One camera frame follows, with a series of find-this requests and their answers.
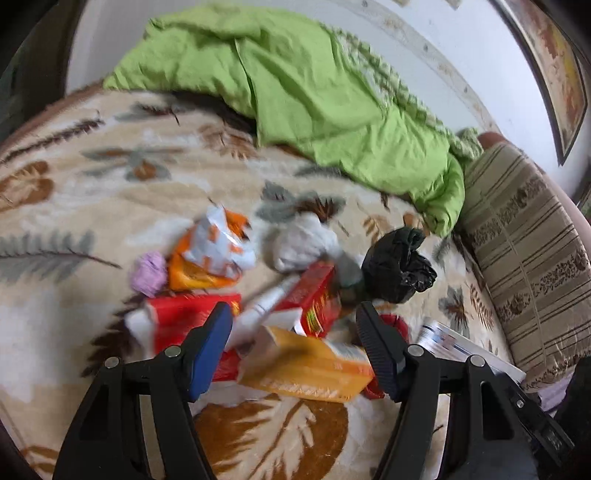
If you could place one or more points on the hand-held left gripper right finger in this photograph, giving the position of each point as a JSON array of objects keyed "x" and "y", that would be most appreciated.
[{"x": 376, "y": 350}]

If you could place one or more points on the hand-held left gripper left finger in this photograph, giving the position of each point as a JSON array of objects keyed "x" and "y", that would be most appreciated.
[{"x": 212, "y": 350}]

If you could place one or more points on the long red box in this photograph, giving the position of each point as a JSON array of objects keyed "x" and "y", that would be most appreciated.
[{"x": 180, "y": 318}]

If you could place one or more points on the white tube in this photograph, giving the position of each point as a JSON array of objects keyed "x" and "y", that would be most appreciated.
[{"x": 263, "y": 309}]

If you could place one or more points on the yellow cardboard box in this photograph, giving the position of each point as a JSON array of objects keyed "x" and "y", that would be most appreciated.
[{"x": 304, "y": 369}]

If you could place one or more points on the orange packet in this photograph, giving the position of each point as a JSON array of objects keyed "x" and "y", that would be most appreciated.
[{"x": 189, "y": 277}]

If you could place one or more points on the black plastic bag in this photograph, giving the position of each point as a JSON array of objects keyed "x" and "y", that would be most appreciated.
[{"x": 392, "y": 267}]

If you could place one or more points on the small red box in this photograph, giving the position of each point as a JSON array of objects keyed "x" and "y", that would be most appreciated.
[{"x": 314, "y": 290}]

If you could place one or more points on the purple paper ball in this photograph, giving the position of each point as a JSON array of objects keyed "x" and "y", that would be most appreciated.
[{"x": 148, "y": 274}]

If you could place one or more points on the orange white snack bag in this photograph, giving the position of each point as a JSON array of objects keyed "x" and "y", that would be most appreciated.
[{"x": 212, "y": 244}]

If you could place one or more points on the white booklet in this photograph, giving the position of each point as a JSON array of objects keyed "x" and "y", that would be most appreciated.
[{"x": 452, "y": 344}]

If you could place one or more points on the beige leaf print blanket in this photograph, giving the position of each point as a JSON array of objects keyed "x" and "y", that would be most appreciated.
[{"x": 92, "y": 230}]

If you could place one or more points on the striped beige cushion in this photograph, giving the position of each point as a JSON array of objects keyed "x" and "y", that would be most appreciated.
[{"x": 521, "y": 240}]

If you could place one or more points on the brown sofa armrest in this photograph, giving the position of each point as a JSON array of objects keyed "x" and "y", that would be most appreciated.
[{"x": 568, "y": 194}]

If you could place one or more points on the green white knit cloth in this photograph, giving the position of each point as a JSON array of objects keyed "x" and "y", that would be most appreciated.
[{"x": 415, "y": 106}]

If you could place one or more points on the green blanket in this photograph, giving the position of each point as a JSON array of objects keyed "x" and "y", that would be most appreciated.
[{"x": 300, "y": 92}]

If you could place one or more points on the dark glass panel door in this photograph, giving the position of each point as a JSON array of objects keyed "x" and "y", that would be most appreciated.
[{"x": 27, "y": 69}]

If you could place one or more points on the dark framed wall picture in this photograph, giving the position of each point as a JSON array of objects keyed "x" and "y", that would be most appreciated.
[{"x": 554, "y": 60}]

